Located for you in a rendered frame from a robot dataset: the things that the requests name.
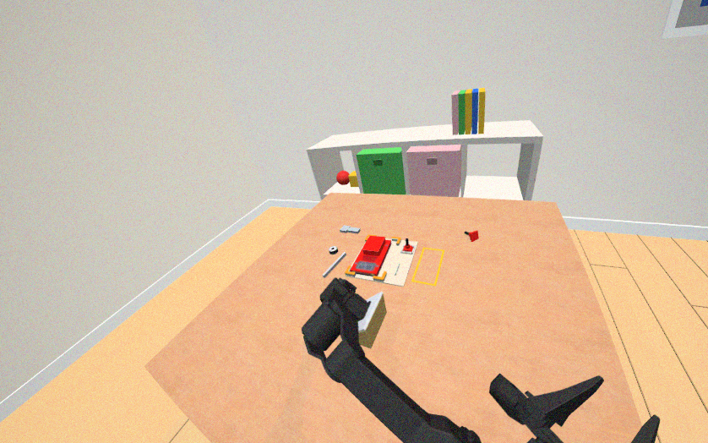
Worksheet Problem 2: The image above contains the grey flat bar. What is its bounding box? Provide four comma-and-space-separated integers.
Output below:
322, 252, 346, 278

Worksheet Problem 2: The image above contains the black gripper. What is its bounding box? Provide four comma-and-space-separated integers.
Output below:
489, 373, 660, 443

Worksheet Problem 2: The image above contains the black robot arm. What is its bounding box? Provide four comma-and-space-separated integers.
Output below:
302, 277, 482, 443

